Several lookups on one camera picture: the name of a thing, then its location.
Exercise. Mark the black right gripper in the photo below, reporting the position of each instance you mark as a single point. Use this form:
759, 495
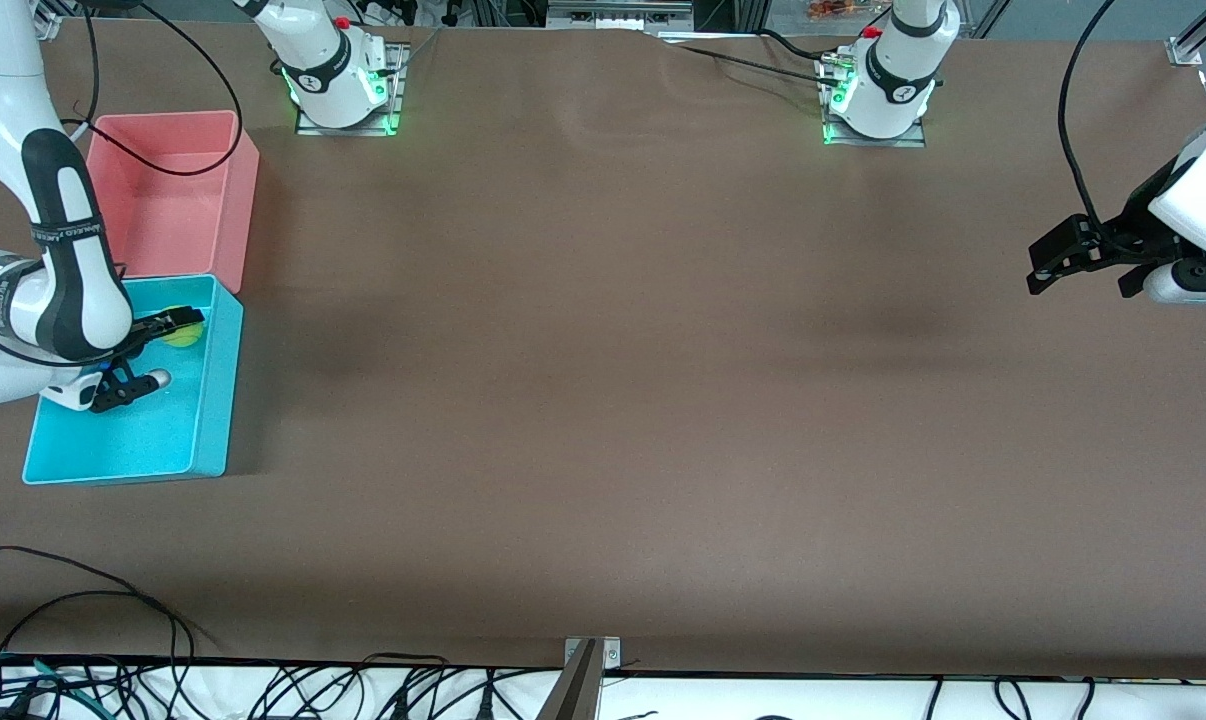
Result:
151, 327

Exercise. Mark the pink plastic bin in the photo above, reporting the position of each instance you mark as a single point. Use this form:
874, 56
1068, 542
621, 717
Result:
183, 200

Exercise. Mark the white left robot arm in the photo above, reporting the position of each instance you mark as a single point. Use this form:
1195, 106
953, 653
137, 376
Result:
898, 80

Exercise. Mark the orange objects bag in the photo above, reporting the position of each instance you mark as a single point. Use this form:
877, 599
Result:
833, 8

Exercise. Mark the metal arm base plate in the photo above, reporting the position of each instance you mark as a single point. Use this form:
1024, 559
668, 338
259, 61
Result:
399, 80
913, 141

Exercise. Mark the yellow tennis ball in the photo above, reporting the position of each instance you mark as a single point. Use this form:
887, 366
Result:
185, 337

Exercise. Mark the aluminium frame rail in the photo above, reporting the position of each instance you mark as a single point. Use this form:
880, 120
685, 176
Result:
613, 15

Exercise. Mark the dark camera stand pole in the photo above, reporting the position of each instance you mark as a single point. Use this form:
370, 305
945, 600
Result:
573, 695

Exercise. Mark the blue plastic bin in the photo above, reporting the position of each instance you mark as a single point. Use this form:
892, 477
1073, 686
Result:
163, 440

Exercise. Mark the small metal bracket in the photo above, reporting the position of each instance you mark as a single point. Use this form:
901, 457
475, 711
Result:
611, 655

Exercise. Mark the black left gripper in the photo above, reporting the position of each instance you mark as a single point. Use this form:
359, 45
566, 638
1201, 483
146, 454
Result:
1135, 223

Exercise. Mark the aluminium corner profile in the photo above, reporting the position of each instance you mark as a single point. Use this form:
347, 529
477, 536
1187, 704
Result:
1185, 50

